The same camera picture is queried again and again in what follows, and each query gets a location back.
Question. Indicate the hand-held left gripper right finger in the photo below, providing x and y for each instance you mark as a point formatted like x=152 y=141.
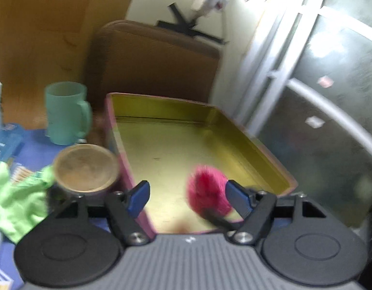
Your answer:
x=235 y=196

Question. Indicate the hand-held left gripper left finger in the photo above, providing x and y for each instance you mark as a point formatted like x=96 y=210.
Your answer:
x=139 y=197

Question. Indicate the pink fluffy pompom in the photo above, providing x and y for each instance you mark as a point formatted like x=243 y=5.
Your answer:
x=205 y=190

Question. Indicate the pink tin box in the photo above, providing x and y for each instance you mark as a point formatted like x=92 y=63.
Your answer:
x=167 y=157

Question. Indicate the green cloth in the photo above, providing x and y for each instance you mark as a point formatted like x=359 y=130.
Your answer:
x=16 y=199

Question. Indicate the round red can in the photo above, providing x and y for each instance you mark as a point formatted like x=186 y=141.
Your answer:
x=84 y=169

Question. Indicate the white sticker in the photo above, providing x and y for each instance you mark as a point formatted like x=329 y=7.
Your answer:
x=314 y=121

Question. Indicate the green plastic cup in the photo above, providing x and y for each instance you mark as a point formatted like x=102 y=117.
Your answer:
x=65 y=114

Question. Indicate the blue tablecloth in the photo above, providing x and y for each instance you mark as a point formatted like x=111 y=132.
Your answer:
x=34 y=152

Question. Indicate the brown chair back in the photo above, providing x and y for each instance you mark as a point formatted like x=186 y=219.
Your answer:
x=149 y=63

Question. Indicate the white framed glass door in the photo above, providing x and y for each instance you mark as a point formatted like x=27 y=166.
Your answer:
x=328 y=96

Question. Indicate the blue printed packet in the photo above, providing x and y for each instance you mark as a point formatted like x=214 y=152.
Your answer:
x=6 y=143

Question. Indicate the black tape cross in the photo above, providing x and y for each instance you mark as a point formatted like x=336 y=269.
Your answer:
x=186 y=25

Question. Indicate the wooden board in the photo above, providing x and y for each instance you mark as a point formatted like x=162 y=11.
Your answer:
x=44 y=36

